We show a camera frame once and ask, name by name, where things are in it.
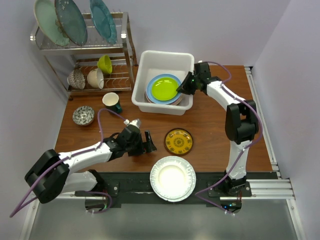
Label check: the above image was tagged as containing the lime green plate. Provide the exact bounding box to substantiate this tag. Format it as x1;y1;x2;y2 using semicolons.
151;77;179;101

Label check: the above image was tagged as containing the yellow black patterned plate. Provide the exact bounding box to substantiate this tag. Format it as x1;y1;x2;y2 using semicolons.
164;128;194;156

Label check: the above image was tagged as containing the white scalloped deep plate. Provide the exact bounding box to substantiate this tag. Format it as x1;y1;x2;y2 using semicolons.
149;156;197;189

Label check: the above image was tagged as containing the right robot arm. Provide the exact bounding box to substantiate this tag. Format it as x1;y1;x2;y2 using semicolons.
177;62;261;197

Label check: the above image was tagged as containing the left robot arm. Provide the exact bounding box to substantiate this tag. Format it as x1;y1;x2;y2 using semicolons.
24;124;157;204

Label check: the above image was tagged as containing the white plastic bin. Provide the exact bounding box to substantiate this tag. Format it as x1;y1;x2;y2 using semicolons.
131;50;195;116

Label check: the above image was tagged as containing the dark green mug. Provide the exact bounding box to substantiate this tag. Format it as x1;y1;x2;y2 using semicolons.
102;92;123;114

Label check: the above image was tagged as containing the leaf patterned bowl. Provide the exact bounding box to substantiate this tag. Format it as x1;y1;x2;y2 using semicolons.
72;105;95;127

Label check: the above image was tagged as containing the cream white bowl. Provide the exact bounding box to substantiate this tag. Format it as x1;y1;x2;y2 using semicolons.
87;68;104;89

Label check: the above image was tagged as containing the metal dish rack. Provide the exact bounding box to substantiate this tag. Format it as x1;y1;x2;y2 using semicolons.
30;12;138;101

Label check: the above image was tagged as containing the lime green bowl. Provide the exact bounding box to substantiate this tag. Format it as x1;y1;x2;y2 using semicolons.
97;55;113;74

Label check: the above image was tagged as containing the grey patterned bowl on rack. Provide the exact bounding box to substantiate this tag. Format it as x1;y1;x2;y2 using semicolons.
67;69;86;90

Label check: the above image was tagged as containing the teal large plate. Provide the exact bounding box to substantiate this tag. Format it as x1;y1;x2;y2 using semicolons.
90;0;117;45

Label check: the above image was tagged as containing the dark blue speckled plate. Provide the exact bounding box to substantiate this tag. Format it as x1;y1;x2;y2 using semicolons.
54;0;88;46

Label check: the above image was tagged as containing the mint green large plate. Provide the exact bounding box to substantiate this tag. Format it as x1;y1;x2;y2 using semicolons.
33;0;70;47

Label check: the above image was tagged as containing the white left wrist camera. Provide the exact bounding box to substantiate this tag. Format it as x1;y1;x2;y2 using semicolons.
123;118;141;129

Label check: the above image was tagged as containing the aluminium frame rail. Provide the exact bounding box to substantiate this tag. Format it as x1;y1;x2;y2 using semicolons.
243;66;307;240

